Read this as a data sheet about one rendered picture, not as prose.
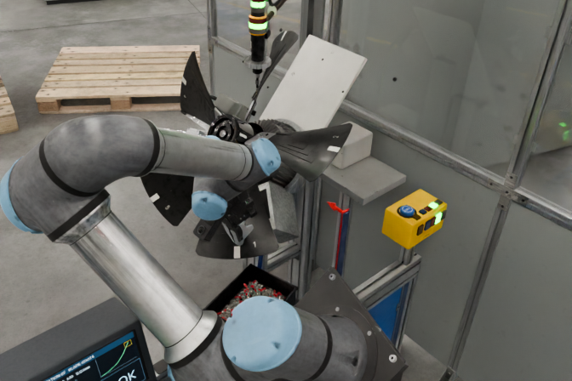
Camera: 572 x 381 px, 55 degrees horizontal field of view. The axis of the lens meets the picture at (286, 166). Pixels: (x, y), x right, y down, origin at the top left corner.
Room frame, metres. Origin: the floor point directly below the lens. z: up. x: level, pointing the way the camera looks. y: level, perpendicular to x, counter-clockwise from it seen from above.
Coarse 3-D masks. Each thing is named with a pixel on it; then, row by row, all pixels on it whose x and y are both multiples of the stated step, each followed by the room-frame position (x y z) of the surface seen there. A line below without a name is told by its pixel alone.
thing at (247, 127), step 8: (216, 120) 1.41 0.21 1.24; (224, 120) 1.40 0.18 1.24; (232, 120) 1.38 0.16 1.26; (240, 120) 1.39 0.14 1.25; (216, 128) 1.39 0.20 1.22; (224, 128) 1.38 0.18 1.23; (232, 128) 1.36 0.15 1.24; (240, 128) 1.35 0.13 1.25; (248, 128) 1.38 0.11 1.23; (256, 128) 1.44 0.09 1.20; (216, 136) 1.37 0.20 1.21; (224, 136) 1.36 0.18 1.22; (232, 136) 1.35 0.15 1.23; (240, 136) 1.34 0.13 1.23; (248, 136) 1.36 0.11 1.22; (240, 144) 1.33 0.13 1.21
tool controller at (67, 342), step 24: (96, 312) 0.68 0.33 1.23; (120, 312) 0.68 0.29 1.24; (48, 336) 0.63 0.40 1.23; (72, 336) 0.62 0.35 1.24; (96, 336) 0.62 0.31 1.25; (120, 336) 0.62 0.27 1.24; (144, 336) 0.65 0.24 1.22; (0, 360) 0.57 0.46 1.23; (24, 360) 0.57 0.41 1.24; (48, 360) 0.57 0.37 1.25; (72, 360) 0.57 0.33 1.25; (96, 360) 0.59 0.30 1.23; (120, 360) 0.61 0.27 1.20; (144, 360) 0.63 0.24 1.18
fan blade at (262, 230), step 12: (252, 192) 1.27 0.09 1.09; (264, 216) 1.21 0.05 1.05; (264, 228) 1.18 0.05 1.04; (216, 240) 1.14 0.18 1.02; (228, 240) 1.14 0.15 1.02; (264, 240) 1.15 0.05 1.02; (276, 240) 1.15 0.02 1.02; (204, 252) 1.12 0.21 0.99; (216, 252) 1.12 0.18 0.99; (228, 252) 1.12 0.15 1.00; (240, 252) 1.12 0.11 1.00; (252, 252) 1.12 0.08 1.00; (264, 252) 1.12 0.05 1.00
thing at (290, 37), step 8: (288, 32) 1.54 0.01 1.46; (280, 40) 1.57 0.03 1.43; (288, 40) 1.50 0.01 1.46; (296, 40) 1.46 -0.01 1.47; (272, 48) 1.61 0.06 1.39; (280, 48) 1.50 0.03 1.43; (288, 48) 1.46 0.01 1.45; (272, 56) 1.53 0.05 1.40; (280, 56) 1.46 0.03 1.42; (272, 64) 1.47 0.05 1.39; (264, 72) 1.50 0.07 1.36; (264, 80) 1.44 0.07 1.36; (256, 96) 1.48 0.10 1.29
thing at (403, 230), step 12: (420, 192) 1.33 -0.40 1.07; (396, 204) 1.26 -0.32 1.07; (408, 204) 1.27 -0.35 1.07; (420, 204) 1.27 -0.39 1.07; (444, 204) 1.27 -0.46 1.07; (396, 216) 1.21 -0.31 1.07; (408, 216) 1.21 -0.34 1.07; (420, 216) 1.21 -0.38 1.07; (432, 216) 1.23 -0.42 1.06; (384, 228) 1.24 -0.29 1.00; (396, 228) 1.21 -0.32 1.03; (408, 228) 1.18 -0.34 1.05; (432, 228) 1.24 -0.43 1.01; (396, 240) 1.20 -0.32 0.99; (408, 240) 1.17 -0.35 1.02; (420, 240) 1.21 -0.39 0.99
